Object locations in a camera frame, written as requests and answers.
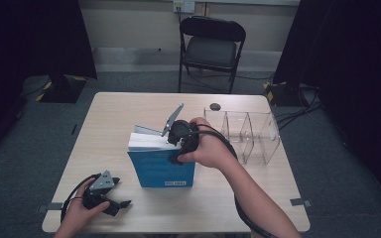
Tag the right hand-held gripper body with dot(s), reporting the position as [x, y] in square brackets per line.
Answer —
[183, 132]

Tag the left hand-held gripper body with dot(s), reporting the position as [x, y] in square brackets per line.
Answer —
[101, 183]

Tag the blue book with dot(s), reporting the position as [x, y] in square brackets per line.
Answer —
[158, 172]

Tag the person's right hand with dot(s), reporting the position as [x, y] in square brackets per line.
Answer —
[211, 148]

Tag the person's left hand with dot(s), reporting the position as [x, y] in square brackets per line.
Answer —
[77, 214]

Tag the dark round table cap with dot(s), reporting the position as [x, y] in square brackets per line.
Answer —
[215, 106]

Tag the grey tape strip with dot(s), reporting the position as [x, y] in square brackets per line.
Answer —
[300, 202]
[49, 207]

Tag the clear acrylic book rack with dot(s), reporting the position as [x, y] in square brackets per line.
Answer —
[261, 139]

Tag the black folding chair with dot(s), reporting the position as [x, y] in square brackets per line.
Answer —
[210, 49]

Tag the black stand base yellow tape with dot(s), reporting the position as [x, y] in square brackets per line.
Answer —
[61, 91]

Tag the black box yellow tape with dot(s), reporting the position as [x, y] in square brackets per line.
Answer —
[284, 94]

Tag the black curtain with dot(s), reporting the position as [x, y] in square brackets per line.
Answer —
[354, 66]
[29, 49]

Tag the white wall socket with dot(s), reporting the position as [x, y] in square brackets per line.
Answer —
[184, 6]

